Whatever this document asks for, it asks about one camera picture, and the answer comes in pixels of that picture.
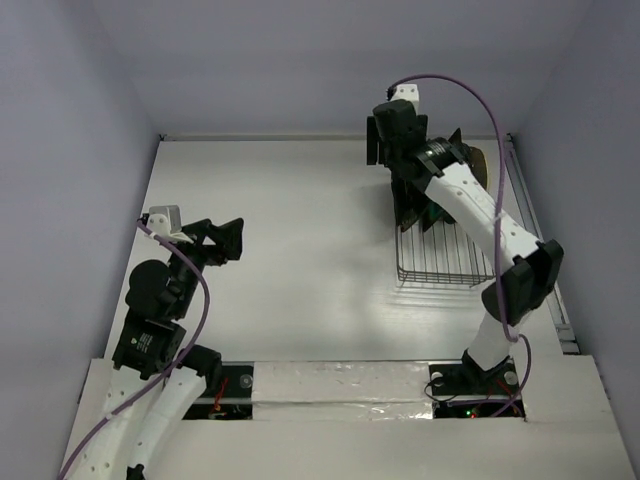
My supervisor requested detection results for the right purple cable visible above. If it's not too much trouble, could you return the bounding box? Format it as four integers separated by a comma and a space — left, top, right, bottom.
387, 73, 532, 419

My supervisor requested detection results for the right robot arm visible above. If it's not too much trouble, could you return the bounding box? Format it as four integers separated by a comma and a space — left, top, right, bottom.
368, 99, 564, 392

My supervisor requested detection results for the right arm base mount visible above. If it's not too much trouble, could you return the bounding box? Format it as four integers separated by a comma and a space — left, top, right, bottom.
429, 361, 520, 398

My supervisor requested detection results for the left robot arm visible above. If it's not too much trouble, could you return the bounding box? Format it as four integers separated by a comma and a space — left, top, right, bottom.
58, 205, 244, 479

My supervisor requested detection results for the dark patterned round plate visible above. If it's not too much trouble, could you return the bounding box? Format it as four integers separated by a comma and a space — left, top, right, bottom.
463, 143, 486, 169

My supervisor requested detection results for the tan round plate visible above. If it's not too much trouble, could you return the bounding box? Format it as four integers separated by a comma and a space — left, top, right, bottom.
469, 160, 490, 191

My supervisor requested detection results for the black floral square plate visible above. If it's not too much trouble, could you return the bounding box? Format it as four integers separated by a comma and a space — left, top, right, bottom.
391, 177, 428, 232
420, 199, 446, 232

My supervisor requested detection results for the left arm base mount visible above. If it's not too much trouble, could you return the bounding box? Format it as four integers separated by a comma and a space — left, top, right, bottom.
216, 362, 254, 404

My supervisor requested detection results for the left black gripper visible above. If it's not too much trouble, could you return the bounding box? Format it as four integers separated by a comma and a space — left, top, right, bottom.
168, 216, 243, 316

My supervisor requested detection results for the metal rail on right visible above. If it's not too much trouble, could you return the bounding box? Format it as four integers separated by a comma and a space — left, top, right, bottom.
503, 133, 581, 355

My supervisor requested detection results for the purple cable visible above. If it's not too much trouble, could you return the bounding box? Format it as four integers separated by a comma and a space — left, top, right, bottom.
387, 73, 532, 419
57, 219, 210, 480

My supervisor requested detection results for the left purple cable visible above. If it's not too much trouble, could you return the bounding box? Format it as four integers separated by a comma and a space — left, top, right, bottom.
57, 219, 210, 480

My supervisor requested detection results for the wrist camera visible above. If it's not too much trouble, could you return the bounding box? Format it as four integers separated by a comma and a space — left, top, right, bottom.
144, 205, 182, 242
387, 83, 420, 108

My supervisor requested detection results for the wire dish rack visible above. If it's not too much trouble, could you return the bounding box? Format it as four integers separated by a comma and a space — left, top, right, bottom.
394, 214, 494, 288

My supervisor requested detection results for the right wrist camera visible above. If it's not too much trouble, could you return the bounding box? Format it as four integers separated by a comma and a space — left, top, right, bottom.
387, 83, 420, 108

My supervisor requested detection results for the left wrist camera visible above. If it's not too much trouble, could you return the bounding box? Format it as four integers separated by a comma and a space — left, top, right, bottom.
144, 205, 182, 242

